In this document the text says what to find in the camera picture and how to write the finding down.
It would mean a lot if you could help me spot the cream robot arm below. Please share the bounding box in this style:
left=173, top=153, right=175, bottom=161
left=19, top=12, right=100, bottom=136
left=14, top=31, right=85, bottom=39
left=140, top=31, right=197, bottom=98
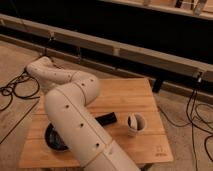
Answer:
left=26, top=57, right=140, bottom=171

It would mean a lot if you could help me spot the black rectangular block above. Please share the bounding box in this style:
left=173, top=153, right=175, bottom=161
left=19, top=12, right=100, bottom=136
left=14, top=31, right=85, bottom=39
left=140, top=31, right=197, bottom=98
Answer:
left=96, top=112, right=117, bottom=126

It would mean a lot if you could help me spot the wooden slatted table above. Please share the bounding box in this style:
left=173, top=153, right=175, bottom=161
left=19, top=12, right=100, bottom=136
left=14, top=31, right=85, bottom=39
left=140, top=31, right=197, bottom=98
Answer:
left=19, top=78, right=173, bottom=168

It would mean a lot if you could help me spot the black round bowl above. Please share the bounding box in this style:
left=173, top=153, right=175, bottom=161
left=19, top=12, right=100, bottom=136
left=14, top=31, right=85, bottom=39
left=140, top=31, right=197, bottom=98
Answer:
left=44, top=124, right=68, bottom=151

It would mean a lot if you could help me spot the black floor cable left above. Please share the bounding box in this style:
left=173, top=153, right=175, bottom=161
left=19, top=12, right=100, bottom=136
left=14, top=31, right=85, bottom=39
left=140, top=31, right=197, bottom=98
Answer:
left=0, top=71, right=41, bottom=113

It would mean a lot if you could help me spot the black floor cables right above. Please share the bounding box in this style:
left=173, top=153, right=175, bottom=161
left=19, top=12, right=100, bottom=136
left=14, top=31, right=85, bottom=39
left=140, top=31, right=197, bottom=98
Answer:
left=158, top=74, right=213, bottom=164

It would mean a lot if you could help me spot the long wooden rail beam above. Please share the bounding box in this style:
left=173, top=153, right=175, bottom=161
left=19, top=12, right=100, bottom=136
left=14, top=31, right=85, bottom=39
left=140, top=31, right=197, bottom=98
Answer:
left=0, top=13, right=213, bottom=82

